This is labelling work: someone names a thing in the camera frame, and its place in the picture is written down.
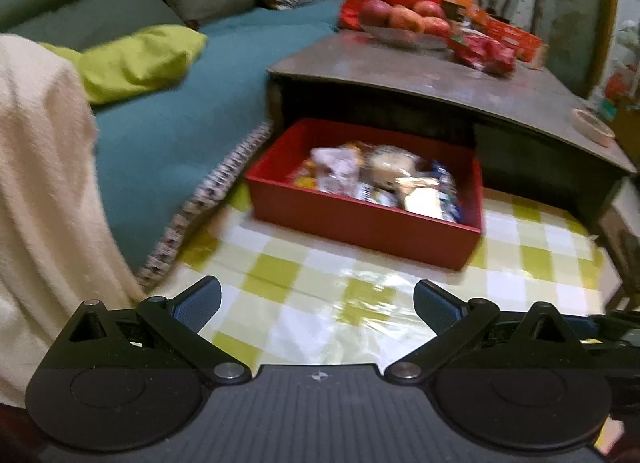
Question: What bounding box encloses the clear bread packet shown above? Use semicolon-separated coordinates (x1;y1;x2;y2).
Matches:
367;145;421;188

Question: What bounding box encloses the green glass door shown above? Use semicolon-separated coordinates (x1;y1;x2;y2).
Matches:
542;0;621;99

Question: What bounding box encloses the crumpled red snack bag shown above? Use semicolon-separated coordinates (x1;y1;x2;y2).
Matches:
447;33;517;76

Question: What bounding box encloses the green sofa with cushions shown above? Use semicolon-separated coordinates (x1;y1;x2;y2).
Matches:
92;0;347;295

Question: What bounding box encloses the green checked tablecloth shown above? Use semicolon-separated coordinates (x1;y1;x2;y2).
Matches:
150;183;621;380

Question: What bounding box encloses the red cardboard box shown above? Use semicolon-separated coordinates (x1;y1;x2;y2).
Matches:
244;118;485;272

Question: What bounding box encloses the dark coffee table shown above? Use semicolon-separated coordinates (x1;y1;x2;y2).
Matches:
267;25;638;240

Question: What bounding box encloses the blue snack packet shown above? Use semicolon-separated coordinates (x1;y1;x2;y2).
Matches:
430;160;466;224

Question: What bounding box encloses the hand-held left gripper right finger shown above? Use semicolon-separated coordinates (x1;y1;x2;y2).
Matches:
383;279;587;384

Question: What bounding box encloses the red apple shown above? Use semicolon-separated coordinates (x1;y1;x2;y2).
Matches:
360;0;394;29
420;17;453;38
387;7;424;33
412;0;447;20

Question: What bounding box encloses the cream blanket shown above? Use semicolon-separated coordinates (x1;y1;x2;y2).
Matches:
0;34;147;410

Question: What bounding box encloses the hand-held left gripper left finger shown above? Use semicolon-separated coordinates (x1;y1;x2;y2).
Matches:
54;275;251;384

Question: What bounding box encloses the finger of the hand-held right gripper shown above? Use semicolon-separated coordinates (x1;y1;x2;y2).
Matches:
570;310;640;344

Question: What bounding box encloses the orange food packet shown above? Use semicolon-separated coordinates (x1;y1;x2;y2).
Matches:
430;0;489;26

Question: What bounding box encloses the orange cardboard box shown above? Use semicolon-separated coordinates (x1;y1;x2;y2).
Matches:
482;18;545;63

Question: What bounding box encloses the glass fruit plate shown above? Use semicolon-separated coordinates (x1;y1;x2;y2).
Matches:
360;23;454;52

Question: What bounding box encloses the lime green pillow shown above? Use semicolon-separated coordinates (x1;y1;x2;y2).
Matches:
40;24;209;106

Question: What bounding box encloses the small silver printed packet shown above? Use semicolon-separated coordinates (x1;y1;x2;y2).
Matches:
355;183;401;206

